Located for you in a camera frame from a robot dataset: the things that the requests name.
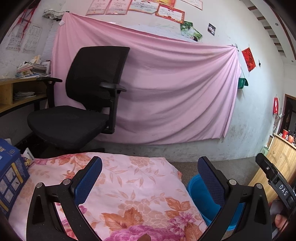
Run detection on blue plastic bucket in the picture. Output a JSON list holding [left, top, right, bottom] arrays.
[[186, 173, 246, 232]]

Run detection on wooden cabinet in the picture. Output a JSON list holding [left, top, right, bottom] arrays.
[[248, 134, 296, 203]]

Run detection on wooden shelf desk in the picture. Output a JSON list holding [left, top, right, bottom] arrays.
[[0, 76, 56, 117]]

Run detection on blue cardboard box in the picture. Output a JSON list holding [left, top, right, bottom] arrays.
[[0, 139, 29, 218]]

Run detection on right hand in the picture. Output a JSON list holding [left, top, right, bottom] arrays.
[[269, 199, 287, 235]]

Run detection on red cup on cabinet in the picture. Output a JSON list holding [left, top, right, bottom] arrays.
[[282, 129, 288, 139]]

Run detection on stack of papers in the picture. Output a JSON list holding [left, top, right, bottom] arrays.
[[15, 55, 51, 78]]

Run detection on wall calendar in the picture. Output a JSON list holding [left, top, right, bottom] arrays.
[[6, 22, 43, 54]]

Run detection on red paper square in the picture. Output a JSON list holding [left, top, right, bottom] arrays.
[[242, 47, 256, 72]]

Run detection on pink hanging sheet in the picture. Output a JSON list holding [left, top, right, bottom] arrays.
[[51, 13, 241, 145]]

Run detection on green wall basket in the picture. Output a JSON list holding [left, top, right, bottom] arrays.
[[238, 78, 248, 89]]

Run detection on black office chair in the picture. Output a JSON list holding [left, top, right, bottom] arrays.
[[27, 46, 130, 151]]

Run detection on wall certificates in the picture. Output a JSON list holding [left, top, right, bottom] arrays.
[[85, 0, 204, 24]]

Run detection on red wall hanging ornament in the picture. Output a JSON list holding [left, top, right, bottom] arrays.
[[13, 3, 38, 38]]

